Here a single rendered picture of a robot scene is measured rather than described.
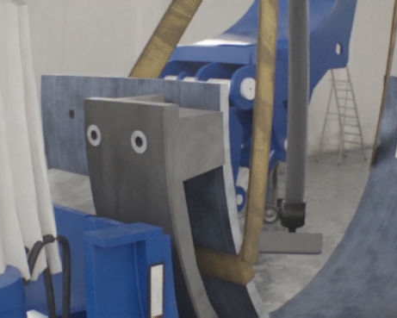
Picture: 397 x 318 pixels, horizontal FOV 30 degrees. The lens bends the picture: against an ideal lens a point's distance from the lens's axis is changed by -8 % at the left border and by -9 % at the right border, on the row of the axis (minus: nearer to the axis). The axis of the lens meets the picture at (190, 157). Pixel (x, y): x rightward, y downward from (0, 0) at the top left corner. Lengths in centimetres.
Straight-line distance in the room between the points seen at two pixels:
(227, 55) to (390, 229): 197
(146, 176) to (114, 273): 24
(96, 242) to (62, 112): 72
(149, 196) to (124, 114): 18
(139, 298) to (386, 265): 190
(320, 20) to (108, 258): 415
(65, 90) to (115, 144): 45
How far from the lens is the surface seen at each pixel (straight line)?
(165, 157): 165
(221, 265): 192
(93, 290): 157
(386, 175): 370
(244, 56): 493
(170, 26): 230
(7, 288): 151
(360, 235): 358
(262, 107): 198
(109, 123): 176
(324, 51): 559
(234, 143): 480
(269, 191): 1143
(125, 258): 161
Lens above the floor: 248
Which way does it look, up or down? 8 degrees down
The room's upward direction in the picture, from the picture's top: 2 degrees clockwise
